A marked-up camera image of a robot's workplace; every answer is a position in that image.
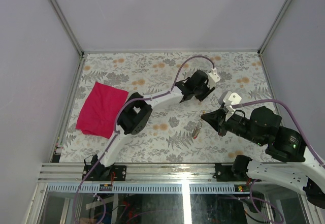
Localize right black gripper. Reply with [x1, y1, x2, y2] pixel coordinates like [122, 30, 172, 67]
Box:
[199, 106, 263, 144]

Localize metal spiral keyring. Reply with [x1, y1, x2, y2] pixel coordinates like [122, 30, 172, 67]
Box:
[192, 111, 205, 138]

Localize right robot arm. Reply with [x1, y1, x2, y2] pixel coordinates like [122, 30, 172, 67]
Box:
[201, 106, 324, 208]

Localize pink folded cloth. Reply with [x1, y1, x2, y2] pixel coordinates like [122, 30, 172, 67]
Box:
[76, 82, 128, 139]

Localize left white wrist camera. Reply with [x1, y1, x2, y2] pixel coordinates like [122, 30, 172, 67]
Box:
[208, 68, 221, 87]

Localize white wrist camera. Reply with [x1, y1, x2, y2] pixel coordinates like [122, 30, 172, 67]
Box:
[208, 68, 221, 87]
[218, 90, 242, 113]

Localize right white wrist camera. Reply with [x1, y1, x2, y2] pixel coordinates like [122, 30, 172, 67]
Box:
[218, 90, 242, 113]

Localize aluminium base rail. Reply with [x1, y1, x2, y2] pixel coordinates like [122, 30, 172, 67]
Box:
[38, 163, 238, 183]

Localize white slotted cable duct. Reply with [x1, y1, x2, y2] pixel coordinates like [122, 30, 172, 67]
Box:
[47, 183, 236, 194]

